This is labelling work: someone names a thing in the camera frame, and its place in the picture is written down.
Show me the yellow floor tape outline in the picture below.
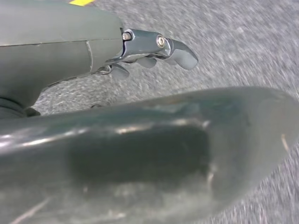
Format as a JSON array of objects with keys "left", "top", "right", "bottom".
[{"left": 69, "top": 0, "right": 96, "bottom": 7}]

